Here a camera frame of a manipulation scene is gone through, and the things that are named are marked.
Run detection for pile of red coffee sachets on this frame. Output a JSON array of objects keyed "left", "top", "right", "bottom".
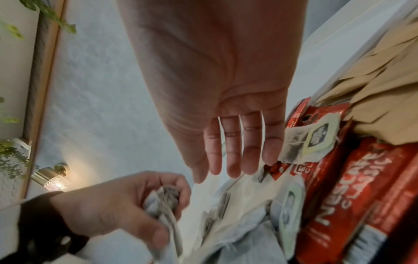
[{"left": 261, "top": 96, "right": 418, "bottom": 264}]

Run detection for black left wristband marker tags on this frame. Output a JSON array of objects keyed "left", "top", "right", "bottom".
[{"left": 18, "top": 192, "right": 91, "bottom": 258}]

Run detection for pile of brown sugar packets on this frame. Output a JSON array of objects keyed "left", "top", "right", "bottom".
[{"left": 314, "top": 15, "right": 418, "bottom": 145}]

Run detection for green hanging plant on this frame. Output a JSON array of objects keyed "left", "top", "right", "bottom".
[{"left": 0, "top": 0, "right": 78, "bottom": 124}]

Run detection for person's right hand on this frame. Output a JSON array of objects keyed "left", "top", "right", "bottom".
[{"left": 115, "top": 0, "right": 308, "bottom": 185}]

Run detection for wooden wall frame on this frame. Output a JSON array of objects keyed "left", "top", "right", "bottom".
[{"left": 19, "top": 0, "right": 68, "bottom": 201}]

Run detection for white tray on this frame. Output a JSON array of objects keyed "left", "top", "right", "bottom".
[{"left": 302, "top": 0, "right": 407, "bottom": 104}]

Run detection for brass glass wall lamp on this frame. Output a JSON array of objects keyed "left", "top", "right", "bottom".
[{"left": 30, "top": 162, "right": 72, "bottom": 192}]

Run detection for pile of tea bags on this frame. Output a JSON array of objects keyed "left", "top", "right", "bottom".
[{"left": 181, "top": 114, "right": 388, "bottom": 264}]

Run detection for white tea bag green tag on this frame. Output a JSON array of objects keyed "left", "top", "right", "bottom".
[{"left": 143, "top": 186, "right": 185, "bottom": 264}]

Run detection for person's left hand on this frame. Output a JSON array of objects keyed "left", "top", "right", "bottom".
[{"left": 48, "top": 170, "right": 193, "bottom": 258}]

